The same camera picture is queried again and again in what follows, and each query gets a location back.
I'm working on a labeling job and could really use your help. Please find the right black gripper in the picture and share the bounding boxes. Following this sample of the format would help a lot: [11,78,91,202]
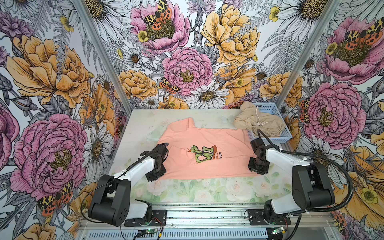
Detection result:
[247,156,270,176]

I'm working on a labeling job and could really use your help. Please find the peach graphic t-shirt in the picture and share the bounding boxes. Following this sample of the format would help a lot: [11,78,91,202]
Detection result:
[158,118,257,180]

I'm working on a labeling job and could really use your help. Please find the light blue plastic basket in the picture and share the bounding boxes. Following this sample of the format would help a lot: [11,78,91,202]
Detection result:
[248,103,292,144]

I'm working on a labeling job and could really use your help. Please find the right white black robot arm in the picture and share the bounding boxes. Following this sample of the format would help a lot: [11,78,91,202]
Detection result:
[248,138,335,224]

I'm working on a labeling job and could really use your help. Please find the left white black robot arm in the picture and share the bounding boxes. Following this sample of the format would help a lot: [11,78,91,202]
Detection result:
[87,143,169,227]

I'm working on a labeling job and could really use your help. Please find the green circuit board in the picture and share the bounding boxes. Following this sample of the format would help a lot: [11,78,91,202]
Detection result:
[135,228,164,238]

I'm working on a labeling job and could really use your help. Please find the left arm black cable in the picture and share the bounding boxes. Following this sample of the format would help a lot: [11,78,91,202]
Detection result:
[79,142,169,224]

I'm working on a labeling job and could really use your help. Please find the beige drawstring shorts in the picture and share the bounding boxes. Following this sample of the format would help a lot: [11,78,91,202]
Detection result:
[233,102,286,137]

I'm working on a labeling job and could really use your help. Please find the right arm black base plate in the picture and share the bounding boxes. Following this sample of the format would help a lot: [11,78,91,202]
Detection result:
[244,209,292,226]

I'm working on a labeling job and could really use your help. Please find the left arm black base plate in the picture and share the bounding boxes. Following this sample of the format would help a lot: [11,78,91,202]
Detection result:
[124,210,168,227]

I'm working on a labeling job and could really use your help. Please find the aluminium rail frame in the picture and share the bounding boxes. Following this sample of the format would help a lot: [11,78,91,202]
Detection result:
[80,203,334,230]

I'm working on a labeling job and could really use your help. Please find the right aluminium corner post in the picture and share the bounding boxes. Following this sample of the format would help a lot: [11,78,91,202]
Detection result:
[275,0,340,108]

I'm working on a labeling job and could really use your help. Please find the aluminium corner post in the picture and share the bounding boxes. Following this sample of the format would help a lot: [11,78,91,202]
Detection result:
[74,1,133,117]
[275,0,340,108]

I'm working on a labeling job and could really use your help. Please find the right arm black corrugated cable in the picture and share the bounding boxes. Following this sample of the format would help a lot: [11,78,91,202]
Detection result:
[256,128,354,240]

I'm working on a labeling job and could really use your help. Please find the white vented cable duct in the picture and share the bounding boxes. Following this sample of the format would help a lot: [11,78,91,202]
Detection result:
[82,228,269,240]

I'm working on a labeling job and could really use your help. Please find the left aluminium corner post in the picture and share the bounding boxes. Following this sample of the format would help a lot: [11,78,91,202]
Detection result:
[74,1,133,117]

